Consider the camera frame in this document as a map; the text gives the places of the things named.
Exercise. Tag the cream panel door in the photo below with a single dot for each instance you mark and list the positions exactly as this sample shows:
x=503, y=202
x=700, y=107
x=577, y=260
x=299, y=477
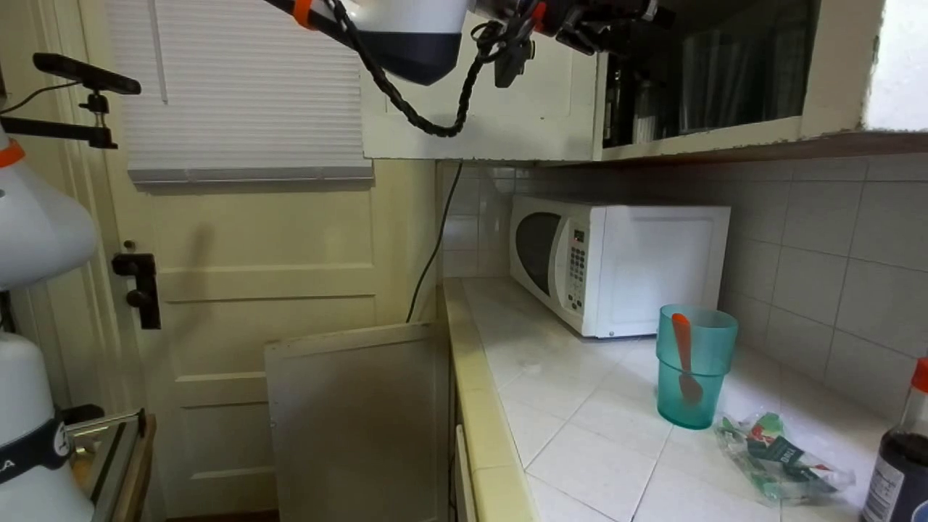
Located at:
x=241, y=269

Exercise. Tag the dark sauce bottle red cap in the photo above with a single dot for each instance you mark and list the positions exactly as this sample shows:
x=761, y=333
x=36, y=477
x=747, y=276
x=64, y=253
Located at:
x=899, y=477

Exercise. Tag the clear plastic snack bag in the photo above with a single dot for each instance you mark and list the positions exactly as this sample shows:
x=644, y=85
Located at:
x=779, y=469

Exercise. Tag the white microwave oven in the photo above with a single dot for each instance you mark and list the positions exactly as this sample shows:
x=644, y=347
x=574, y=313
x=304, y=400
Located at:
x=610, y=269

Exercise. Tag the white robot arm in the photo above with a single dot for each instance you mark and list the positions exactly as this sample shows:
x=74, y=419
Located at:
x=409, y=39

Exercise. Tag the white window blind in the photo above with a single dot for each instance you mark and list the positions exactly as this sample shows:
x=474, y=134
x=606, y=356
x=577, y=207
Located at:
x=232, y=91

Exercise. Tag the teal plastic cup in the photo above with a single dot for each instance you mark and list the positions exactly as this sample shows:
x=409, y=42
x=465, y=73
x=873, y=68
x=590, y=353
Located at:
x=710, y=356

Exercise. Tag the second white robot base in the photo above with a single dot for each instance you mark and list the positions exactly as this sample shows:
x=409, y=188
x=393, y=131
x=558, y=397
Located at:
x=45, y=234

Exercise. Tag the orange plastic spoon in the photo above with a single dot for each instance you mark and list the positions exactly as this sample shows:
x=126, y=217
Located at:
x=687, y=384

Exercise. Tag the upper wall cabinet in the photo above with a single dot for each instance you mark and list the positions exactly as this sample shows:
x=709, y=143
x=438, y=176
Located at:
x=725, y=78

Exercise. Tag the black door latch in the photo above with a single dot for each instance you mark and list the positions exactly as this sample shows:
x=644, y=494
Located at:
x=142, y=297

